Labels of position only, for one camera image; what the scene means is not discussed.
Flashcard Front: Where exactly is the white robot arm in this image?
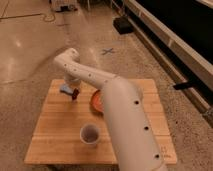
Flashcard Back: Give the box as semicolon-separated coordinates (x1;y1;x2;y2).
54;48;168;171

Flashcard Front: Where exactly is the white cup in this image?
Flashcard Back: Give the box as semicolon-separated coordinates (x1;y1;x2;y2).
80;123;100;147

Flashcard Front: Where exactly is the wooden table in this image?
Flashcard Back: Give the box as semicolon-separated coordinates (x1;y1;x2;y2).
24;79;177;165

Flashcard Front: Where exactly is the orange plate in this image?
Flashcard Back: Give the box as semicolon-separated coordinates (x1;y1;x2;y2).
90;90;103;113

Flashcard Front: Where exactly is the black box on floor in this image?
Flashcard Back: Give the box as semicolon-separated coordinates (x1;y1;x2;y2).
113;17;133;34

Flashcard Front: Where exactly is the dark red pepper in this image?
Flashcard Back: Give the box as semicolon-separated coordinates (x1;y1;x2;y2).
72;89;80;100

